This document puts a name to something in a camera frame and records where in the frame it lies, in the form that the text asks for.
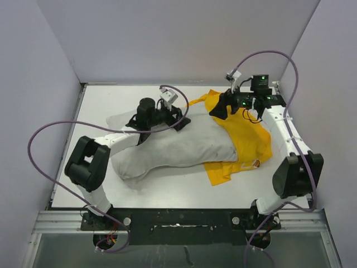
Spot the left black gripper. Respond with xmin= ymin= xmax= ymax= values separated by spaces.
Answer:
xmin=147 ymin=102 xmax=190 ymax=130

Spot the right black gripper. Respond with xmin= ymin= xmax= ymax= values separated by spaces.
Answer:
xmin=210 ymin=81 xmax=257 ymax=120

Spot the white pillow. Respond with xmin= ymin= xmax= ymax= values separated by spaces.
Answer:
xmin=110 ymin=103 xmax=238 ymax=181

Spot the yellow printed pillowcase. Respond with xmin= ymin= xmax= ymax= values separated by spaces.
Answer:
xmin=189 ymin=90 xmax=273 ymax=186

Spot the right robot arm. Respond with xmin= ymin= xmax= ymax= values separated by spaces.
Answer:
xmin=209 ymin=71 xmax=324 ymax=228

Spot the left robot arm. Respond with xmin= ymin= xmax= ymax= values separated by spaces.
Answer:
xmin=65 ymin=98 xmax=191 ymax=229

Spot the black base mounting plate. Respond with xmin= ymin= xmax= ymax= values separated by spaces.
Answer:
xmin=80 ymin=207 xmax=281 ymax=249

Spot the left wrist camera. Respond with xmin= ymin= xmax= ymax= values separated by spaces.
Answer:
xmin=159 ymin=87 xmax=178 ymax=111

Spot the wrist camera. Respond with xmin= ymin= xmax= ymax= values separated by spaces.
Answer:
xmin=225 ymin=69 xmax=242 ymax=94
xmin=159 ymin=87 xmax=178 ymax=111

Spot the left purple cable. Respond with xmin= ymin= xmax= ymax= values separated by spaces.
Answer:
xmin=27 ymin=84 xmax=190 ymax=255

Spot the purple cable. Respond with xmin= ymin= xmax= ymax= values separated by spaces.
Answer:
xmin=225 ymin=50 xmax=319 ymax=268
xmin=27 ymin=84 xmax=190 ymax=255

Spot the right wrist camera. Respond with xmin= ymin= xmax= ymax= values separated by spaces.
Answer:
xmin=225 ymin=69 xmax=242 ymax=94

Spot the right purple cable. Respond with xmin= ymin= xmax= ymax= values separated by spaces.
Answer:
xmin=225 ymin=50 xmax=319 ymax=268

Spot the aluminium frame rail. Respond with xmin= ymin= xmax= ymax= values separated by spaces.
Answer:
xmin=34 ymin=84 xmax=341 ymax=267

